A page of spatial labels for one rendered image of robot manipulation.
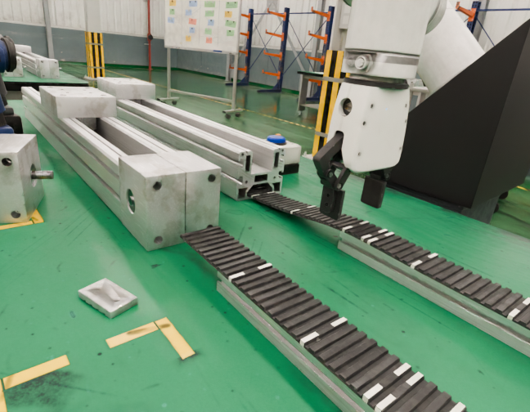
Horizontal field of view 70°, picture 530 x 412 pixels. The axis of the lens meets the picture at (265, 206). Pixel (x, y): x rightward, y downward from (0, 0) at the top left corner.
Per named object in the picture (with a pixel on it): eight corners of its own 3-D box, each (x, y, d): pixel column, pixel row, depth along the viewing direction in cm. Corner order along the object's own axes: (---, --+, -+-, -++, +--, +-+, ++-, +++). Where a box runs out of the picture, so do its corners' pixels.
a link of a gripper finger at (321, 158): (321, 135, 41) (318, 181, 43) (366, 123, 45) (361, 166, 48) (313, 132, 42) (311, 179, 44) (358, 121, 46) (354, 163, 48)
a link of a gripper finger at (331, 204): (332, 172, 43) (323, 225, 45) (350, 168, 45) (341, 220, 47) (312, 164, 45) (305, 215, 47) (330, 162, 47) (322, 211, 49)
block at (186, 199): (232, 230, 53) (237, 165, 49) (147, 252, 45) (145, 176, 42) (200, 208, 59) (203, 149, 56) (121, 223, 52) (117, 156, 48)
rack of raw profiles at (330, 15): (224, 84, 1158) (227, 4, 1076) (247, 85, 1213) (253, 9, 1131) (298, 100, 928) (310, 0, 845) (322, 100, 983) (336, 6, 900)
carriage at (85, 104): (118, 130, 78) (115, 96, 76) (59, 132, 72) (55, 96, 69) (95, 116, 90) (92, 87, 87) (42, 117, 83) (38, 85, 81)
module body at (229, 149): (280, 192, 69) (285, 147, 66) (235, 201, 63) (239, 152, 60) (126, 115, 126) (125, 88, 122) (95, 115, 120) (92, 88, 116)
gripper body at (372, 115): (378, 73, 38) (357, 178, 42) (429, 78, 44) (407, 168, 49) (324, 67, 43) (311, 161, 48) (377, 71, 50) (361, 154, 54)
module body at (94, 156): (187, 210, 58) (188, 157, 55) (121, 223, 52) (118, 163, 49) (63, 116, 114) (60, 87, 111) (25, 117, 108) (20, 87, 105)
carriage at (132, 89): (155, 109, 108) (154, 84, 105) (116, 109, 101) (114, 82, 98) (135, 100, 119) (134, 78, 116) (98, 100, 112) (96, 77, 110)
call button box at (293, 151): (298, 172, 82) (302, 144, 80) (263, 178, 76) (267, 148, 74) (275, 163, 88) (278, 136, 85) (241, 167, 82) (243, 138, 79)
